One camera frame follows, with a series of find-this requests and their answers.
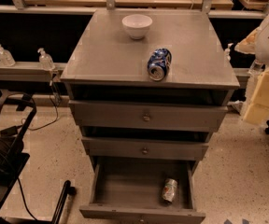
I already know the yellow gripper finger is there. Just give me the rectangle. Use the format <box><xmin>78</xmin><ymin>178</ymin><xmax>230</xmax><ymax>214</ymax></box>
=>
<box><xmin>241</xmin><ymin>67</ymin><xmax>269</xmax><ymax>125</ymax></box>
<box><xmin>234</xmin><ymin>28</ymin><xmax>258</xmax><ymax>54</ymax></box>

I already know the silver green 7up can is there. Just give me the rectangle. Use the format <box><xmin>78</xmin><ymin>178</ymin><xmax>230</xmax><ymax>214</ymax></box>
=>
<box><xmin>162</xmin><ymin>178</ymin><xmax>177</xmax><ymax>203</ymax></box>

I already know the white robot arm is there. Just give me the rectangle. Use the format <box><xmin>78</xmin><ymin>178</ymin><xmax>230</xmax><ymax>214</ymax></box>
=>
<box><xmin>234</xmin><ymin>14</ymin><xmax>269</xmax><ymax>124</ymax></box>

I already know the blue crushed soda can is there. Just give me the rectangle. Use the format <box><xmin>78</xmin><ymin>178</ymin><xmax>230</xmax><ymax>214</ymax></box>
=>
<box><xmin>147</xmin><ymin>48</ymin><xmax>172</xmax><ymax>81</ymax></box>

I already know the grey drawer cabinet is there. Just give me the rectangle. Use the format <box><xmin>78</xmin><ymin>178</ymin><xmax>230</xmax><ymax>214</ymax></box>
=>
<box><xmin>60</xmin><ymin>8</ymin><xmax>241</xmax><ymax>224</ymax></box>

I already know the grey top drawer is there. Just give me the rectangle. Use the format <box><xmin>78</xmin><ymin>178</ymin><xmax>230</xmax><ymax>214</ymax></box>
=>
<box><xmin>69</xmin><ymin>100</ymin><xmax>227</xmax><ymax>133</ymax></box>

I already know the grey open bottom drawer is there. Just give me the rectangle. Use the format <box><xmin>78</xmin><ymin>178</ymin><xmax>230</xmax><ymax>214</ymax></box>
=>
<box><xmin>80</xmin><ymin>157</ymin><xmax>205</xmax><ymax>224</ymax></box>

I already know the grey middle drawer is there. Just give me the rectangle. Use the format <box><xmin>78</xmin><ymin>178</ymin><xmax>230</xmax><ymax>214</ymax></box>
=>
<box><xmin>82</xmin><ymin>136</ymin><xmax>208</xmax><ymax>161</ymax></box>

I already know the clear pump bottle right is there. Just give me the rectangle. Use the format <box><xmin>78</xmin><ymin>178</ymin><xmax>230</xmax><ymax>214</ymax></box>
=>
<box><xmin>224</xmin><ymin>43</ymin><xmax>234</xmax><ymax>61</ymax></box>

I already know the white ceramic bowl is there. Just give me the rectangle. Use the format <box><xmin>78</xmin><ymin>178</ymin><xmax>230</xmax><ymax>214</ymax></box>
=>
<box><xmin>121</xmin><ymin>14</ymin><xmax>153</xmax><ymax>39</ymax></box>

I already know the clear pump bottle near cabinet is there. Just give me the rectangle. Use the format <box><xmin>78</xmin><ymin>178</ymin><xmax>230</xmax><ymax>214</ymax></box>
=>
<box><xmin>37</xmin><ymin>48</ymin><xmax>55</xmax><ymax>71</ymax></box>

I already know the black stand leg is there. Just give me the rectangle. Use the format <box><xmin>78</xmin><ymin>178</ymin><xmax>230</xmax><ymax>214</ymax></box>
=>
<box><xmin>51</xmin><ymin>180</ymin><xmax>77</xmax><ymax>224</ymax></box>

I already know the clear pump bottle far left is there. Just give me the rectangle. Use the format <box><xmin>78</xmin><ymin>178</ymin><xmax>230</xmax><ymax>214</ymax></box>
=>
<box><xmin>0</xmin><ymin>44</ymin><xmax>15</xmax><ymax>67</ymax></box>

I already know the black chair left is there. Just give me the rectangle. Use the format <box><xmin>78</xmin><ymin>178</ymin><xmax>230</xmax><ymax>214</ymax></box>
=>
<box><xmin>0</xmin><ymin>90</ymin><xmax>36</xmax><ymax>209</ymax></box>

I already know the black cable on floor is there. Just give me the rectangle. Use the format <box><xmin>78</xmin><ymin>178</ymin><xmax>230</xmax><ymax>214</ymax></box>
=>
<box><xmin>0</xmin><ymin>75</ymin><xmax>63</xmax><ymax>135</ymax></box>

